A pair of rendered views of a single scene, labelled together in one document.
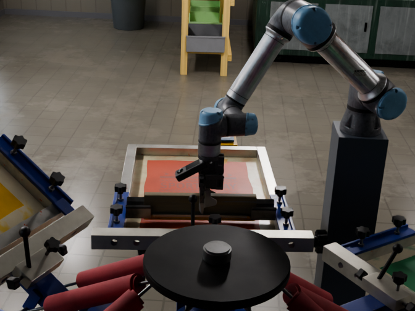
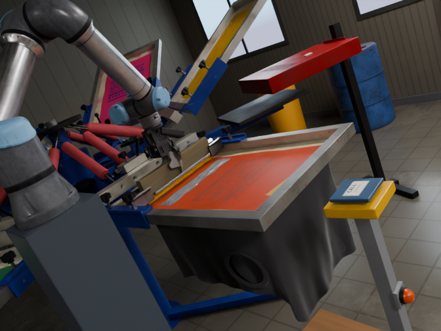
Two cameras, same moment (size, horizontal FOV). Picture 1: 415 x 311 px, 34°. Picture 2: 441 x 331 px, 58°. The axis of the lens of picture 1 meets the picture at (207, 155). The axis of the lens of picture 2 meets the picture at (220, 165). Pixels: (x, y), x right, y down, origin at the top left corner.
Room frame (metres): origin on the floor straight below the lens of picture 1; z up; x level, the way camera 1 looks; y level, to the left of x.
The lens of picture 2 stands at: (3.35, -0.83, 1.42)
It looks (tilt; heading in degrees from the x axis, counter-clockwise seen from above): 17 degrees down; 141
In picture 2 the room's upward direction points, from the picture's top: 23 degrees counter-clockwise
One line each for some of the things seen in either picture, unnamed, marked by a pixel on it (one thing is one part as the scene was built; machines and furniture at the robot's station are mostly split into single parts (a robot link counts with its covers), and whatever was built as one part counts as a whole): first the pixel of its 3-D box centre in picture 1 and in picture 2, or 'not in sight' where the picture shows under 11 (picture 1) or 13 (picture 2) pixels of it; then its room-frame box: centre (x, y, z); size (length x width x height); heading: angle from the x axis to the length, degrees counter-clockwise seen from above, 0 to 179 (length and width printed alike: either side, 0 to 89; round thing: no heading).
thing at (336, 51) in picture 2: not in sight; (296, 67); (1.88, 1.24, 1.06); 0.61 x 0.46 x 0.12; 63
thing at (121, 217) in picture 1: (118, 218); (220, 146); (2.03, 0.29, 0.97); 0.30 x 0.05 x 0.07; 3
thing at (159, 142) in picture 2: (210, 170); (158, 140); (2.07, -0.01, 1.15); 0.09 x 0.08 x 0.12; 93
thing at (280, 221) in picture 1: (281, 220); (125, 215); (2.06, -0.26, 0.97); 0.30 x 0.05 x 0.07; 3
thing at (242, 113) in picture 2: not in sight; (197, 141); (1.53, 0.57, 0.91); 1.34 x 0.41 x 0.08; 63
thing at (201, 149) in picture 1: (209, 147); (151, 120); (2.07, 0.00, 1.23); 0.08 x 0.08 x 0.05
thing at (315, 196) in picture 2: not in sight; (310, 234); (2.58, 0.04, 0.74); 0.45 x 0.03 x 0.43; 93
